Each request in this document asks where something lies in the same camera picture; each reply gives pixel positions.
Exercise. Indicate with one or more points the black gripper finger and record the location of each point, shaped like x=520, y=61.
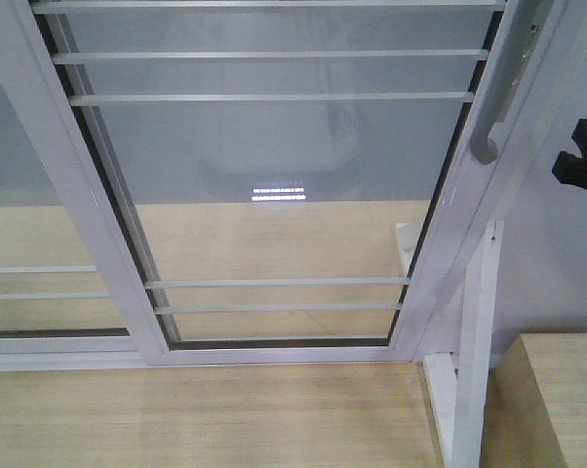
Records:
x=569, y=169

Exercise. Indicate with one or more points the grey curved door handle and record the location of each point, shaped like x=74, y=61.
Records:
x=507, y=68

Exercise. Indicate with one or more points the white framed sliding glass door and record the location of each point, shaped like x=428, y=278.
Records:
x=254, y=185

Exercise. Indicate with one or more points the white fixed glass door panel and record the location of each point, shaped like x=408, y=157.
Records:
x=35, y=205

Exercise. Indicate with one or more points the light wooden box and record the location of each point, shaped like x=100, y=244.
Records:
x=542, y=380

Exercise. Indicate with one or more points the light wooden base board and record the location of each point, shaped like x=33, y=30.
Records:
x=260, y=340

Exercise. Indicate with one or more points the white side wall panel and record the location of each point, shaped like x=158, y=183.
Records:
x=542, y=276

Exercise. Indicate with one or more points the white rear support bracket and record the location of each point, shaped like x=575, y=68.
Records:
x=407, y=237

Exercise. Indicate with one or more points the white triangular support bracket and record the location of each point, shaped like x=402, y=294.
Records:
x=458, y=390

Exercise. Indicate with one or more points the white door frame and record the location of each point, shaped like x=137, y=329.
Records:
x=498, y=195

